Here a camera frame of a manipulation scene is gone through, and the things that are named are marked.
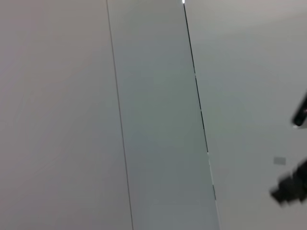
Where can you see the grey wall plate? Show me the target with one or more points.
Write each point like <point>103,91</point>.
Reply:
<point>279,160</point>

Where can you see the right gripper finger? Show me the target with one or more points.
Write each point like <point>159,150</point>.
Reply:
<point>290,189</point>

